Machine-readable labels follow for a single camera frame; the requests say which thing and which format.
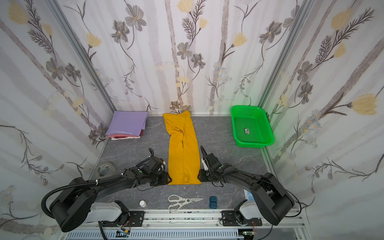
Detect yellow t shirt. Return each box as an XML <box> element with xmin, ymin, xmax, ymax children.
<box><xmin>163</xmin><ymin>111</ymin><xmax>201</xmax><ymax>185</ymax></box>

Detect green plastic basket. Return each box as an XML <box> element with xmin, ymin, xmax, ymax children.
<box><xmin>231</xmin><ymin>105</ymin><xmax>275</xmax><ymax>149</ymax></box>

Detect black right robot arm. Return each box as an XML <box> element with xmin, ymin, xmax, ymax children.
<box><xmin>198</xmin><ymin>146</ymin><xmax>300</xmax><ymax>226</ymax></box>

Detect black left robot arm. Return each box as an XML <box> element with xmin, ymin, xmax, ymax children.
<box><xmin>41</xmin><ymin>149</ymin><xmax>172</xmax><ymax>233</ymax></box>

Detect small blue block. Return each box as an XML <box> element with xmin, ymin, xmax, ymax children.
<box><xmin>209</xmin><ymin>196</ymin><xmax>218</xmax><ymax>209</ymax></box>

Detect small white bottle cap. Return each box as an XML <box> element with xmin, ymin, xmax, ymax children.
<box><xmin>139</xmin><ymin>200</ymin><xmax>147</xmax><ymax>208</ymax></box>

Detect folded purple t shirt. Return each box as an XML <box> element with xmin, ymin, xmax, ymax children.
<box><xmin>106</xmin><ymin>111</ymin><xmax>148</xmax><ymax>136</ymax></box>

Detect blue face mask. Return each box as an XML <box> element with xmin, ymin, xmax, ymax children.
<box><xmin>244</xmin><ymin>190</ymin><xmax>254</xmax><ymax>201</ymax></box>

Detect folded red t shirt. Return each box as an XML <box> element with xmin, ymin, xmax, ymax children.
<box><xmin>108</xmin><ymin>130</ymin><xmax>144</xmax><ymax>141</ymax></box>

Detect white handled scissors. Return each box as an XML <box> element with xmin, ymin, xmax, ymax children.
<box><xmin>168</xmin><ymin>195</ymin><xmax>203</xmax><ymax>212</ymax></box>

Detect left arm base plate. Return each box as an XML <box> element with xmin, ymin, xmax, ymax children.
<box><xmin>102</xmin><ymin>211</ymin><xmax>145</xmax><ymax>228</ymax></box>

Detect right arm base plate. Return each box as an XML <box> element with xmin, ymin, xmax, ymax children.
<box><xmin>220</xmin><ymin>211</ymin><xmax>263</xmax><ymax>227</ymax></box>

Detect white ribbed cable duct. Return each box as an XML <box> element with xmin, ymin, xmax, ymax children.
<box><xmin>65</xmin><ymin>229</ymin><xmax>241</xmax><ymax>240</ymax></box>

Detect aluminium front rail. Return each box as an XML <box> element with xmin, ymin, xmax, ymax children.
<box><xmin>57</xmin><ymin>210</ymin><xmax>311</xmax><ymax>240</ymax></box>

